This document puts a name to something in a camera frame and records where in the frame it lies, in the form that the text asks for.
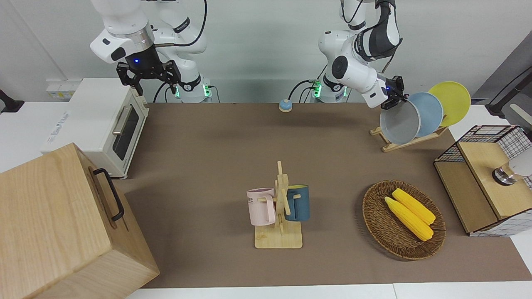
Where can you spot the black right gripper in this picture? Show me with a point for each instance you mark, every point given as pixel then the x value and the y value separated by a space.
pixel 143 62

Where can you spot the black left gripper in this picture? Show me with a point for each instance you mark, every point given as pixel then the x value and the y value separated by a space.
pixel 395 89

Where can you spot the gray plate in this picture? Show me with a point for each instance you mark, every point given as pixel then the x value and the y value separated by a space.
pixel 399 124

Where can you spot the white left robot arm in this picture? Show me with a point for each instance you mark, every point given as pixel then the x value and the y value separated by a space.
pixel 353 70

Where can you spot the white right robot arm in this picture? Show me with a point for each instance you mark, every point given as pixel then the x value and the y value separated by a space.
pixel 124 20

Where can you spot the blue plate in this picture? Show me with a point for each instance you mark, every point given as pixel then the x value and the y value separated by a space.
pixel 432 112

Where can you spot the wooden plate rack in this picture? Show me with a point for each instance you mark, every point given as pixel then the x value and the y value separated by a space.
pixel 415 140

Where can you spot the yellow plate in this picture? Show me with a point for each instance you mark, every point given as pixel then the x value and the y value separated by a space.
pixel 455 99

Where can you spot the white toaster oven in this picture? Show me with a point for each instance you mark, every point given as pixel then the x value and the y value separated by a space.
pixel 91 116

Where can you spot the yellow corn cob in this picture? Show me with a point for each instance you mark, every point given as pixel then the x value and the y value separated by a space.
pixel 415 205
pixel 409 220

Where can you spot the brown table mat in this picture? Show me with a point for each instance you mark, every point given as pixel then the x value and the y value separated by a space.
pixel 208 166

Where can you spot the small blue bell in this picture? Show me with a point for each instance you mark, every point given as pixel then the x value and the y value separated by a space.
pixel 285 106

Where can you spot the brown wicker basket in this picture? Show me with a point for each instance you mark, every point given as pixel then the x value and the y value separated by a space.
pixel 386 232

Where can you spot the white object with metal base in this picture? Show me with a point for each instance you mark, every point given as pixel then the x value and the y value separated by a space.
pixel 505 174

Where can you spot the dark blue mug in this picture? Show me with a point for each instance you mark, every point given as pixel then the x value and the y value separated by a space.
pixel 300 203

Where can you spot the black clamp object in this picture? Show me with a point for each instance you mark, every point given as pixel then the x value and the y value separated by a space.
pixel 8 104

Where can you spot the pink mug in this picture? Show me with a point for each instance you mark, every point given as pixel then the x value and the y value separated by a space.
pixel 259 207

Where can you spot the wooden mug tree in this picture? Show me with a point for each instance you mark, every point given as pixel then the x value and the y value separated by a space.
pixel 278 238

